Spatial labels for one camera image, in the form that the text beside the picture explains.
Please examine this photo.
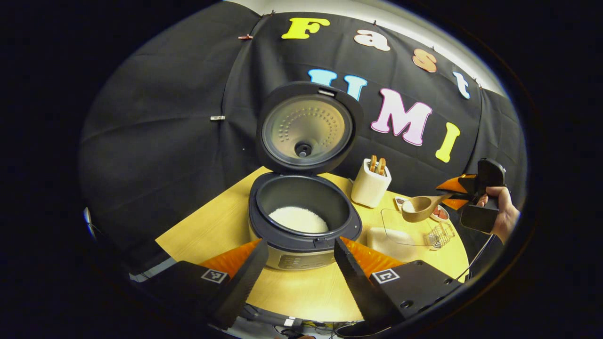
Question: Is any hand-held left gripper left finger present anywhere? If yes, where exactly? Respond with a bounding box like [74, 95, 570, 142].
[137, 238, 270, 331]

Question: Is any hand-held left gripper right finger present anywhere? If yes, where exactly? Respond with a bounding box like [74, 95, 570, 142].
[334, 236, 465, 335]

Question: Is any wire chopstick holder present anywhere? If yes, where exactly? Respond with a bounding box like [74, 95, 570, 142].
[424, 221, 456, 249]

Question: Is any wooden spoon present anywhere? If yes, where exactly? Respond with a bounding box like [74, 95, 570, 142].
[401, 192, 455, 223]

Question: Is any white rice container clear lid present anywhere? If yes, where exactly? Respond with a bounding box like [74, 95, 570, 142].
[367, 208, 441, 258]

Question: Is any heap of white rice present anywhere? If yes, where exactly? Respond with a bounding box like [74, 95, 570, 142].
[269, 206, 329, 234]

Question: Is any dark grey rice cooker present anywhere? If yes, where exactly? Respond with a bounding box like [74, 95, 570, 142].
[248, 81, 364, 271]

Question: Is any white toaster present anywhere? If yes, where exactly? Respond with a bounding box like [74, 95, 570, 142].
[350, 158, 392, 209]

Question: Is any black backdrop cloth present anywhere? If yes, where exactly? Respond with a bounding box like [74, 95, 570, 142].
[78, 0, 528, 283]

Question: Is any black cable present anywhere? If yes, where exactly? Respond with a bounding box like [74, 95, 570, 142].
[455, 234, 495, 283]

